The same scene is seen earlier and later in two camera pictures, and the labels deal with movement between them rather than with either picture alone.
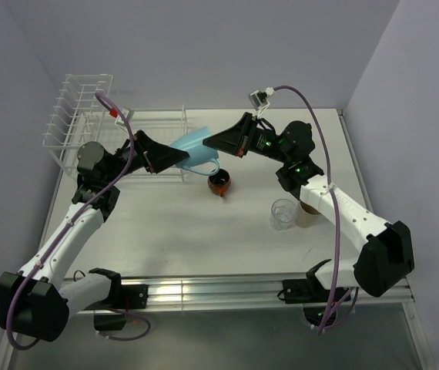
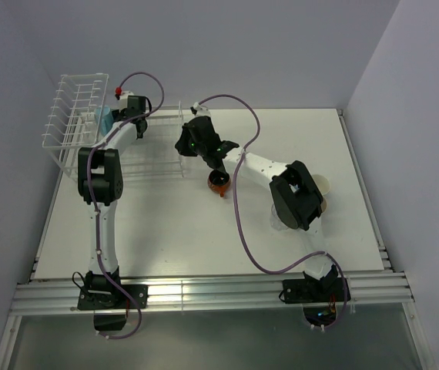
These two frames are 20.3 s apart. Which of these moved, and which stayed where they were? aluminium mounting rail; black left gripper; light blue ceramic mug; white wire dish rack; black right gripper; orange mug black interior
Moved: light blue ceramic mug; black left gripper; black right gripper
Stayed: orange mug black interior; white wire dish rack; aluminium mounting rail
